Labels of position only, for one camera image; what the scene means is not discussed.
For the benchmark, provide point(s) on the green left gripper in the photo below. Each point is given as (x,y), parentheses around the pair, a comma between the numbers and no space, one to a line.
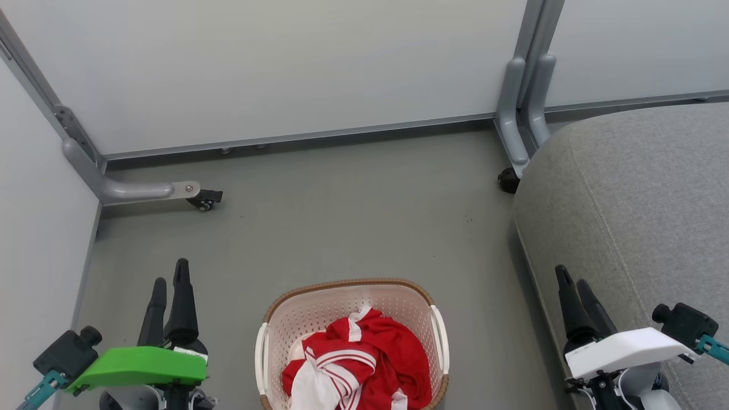
(136,364)

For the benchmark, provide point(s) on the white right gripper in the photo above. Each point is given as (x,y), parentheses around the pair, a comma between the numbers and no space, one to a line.
(626,347)

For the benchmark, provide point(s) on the red and white shirt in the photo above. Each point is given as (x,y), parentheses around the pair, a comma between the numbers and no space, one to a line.
(370,364)

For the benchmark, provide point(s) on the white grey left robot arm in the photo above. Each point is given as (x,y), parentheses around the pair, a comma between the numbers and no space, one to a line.
(148,398)

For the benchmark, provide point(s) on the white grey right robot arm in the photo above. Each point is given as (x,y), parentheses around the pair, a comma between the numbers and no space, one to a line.
(632,390)

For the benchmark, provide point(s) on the grey fabric sofa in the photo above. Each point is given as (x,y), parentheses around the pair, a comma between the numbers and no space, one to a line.
(638,216)

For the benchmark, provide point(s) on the black caster wheel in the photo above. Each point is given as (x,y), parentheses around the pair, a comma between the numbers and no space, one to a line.
(508,181)
(205,199)

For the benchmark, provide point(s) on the long grey partition foot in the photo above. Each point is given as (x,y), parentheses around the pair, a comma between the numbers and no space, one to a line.
(125,191)

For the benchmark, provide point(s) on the cream plastic laundry basket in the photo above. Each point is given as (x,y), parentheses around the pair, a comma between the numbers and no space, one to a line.
(319,310)

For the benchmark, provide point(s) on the grey curved partition foot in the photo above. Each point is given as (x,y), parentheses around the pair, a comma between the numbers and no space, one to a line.
(508,119)
(540,108)

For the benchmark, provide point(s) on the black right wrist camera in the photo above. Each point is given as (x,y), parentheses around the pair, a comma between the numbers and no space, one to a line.
(683,323)

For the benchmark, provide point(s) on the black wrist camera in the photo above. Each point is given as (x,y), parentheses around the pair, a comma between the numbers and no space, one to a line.
(67,353)
(683,323)

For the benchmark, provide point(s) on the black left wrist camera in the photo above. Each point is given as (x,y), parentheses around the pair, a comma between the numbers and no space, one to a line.
(67,353)

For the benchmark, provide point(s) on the teal right camera mount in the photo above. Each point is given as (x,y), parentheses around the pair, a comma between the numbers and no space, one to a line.
(715,347)

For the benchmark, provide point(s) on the teal camera mount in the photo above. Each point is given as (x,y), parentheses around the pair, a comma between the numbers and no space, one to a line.
(715,347)
(41,392)

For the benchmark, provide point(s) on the teal left camera mount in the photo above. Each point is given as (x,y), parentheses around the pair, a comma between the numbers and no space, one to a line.
(41,392)

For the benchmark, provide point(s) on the long grey partition rail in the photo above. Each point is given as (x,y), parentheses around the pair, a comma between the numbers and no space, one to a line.
(296,136)

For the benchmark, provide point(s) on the short grey partition rail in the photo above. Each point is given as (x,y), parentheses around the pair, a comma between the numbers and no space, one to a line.
(638,99)

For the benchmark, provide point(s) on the grey slanted partition post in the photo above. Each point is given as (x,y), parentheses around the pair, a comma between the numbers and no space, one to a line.
(51,97)

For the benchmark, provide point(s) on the grey double partition post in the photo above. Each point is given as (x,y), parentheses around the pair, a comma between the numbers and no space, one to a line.
(538,34)

